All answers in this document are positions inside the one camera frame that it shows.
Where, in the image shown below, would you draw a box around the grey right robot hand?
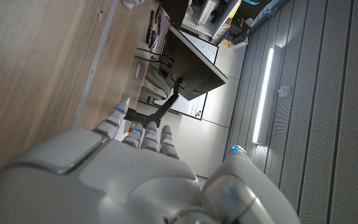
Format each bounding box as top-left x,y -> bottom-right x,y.
0,101 -> 301,224

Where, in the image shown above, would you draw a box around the beige hanging jacket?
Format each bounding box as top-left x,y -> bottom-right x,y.
140,61 -> 174,101

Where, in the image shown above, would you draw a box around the grey tape outline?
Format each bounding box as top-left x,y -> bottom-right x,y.
71,0 -> 119,129

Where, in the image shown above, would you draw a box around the computer monitor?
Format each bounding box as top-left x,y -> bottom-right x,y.
161,26 -> 229,101

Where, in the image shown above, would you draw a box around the ceiling light strip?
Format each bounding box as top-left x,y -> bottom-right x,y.
252,46 -> 276,145

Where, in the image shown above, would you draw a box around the white crumpled bag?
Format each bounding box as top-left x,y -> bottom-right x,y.
121,0 -> 146,10

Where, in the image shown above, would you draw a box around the cardboard box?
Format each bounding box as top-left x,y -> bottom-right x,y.
211,17 -> 234,44

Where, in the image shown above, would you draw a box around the white shelf cabinet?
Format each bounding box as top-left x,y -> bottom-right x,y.
181,0 -> 242,39

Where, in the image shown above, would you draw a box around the white ceiling sensor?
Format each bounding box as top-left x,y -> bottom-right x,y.
277,85 -> 291,98

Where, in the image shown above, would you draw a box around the black monitor cables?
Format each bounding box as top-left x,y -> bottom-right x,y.
134,46 -> 174,68

